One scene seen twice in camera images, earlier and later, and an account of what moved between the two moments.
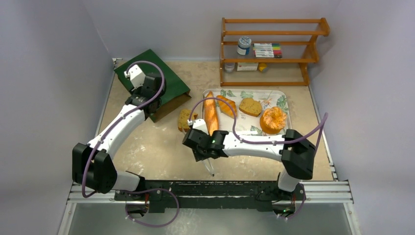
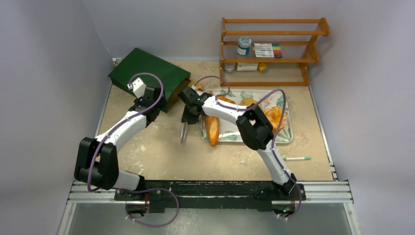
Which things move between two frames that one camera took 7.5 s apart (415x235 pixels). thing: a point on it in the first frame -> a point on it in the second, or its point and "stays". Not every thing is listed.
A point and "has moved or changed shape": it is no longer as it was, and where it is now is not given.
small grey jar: x=229 y=67 stays
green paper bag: x=175 y=92 has moved or changed shape
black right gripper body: x=201 y=152 -> x=188 y=118
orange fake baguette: x=210 y=114 stays
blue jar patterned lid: x=243 y=48 stays
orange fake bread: x=273 y=120 stays
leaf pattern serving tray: x=267 y=98 stays
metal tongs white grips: x=209 y=166 -> x=184 y=131
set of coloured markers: x=267 y=50 stays
